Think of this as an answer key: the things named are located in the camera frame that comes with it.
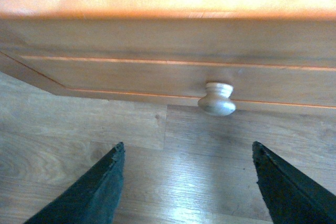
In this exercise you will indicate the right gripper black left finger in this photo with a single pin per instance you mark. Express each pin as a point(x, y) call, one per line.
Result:
point(93, 198)

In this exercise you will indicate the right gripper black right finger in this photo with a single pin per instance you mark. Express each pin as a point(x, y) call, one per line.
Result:
point(289, 194)

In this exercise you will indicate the round wooden drawer knob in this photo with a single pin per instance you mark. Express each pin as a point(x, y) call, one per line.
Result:
point(217, 101)

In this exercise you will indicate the wooden top drawer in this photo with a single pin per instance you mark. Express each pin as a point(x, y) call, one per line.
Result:
point(181, 81)

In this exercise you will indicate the wooden nightstand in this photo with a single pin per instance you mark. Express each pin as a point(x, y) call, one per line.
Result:
point(275, 32)

